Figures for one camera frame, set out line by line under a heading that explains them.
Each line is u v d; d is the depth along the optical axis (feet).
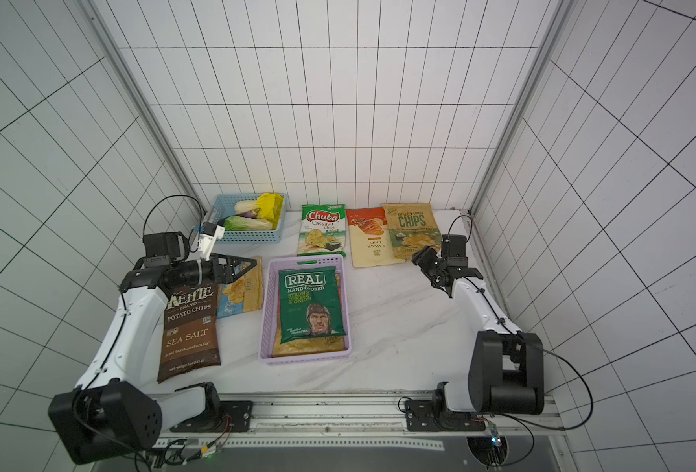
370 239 3.61
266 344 2.75
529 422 1.44
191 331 2.75
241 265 2.29
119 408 1.25
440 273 2.18
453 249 2.20
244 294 3.10
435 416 2.20
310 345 2.75
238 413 2.39
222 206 3.82
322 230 3.73
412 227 3.73
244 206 3.69
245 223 3.43
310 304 2.94
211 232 2.22
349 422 2.38
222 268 2.20
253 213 3.61
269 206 3.61
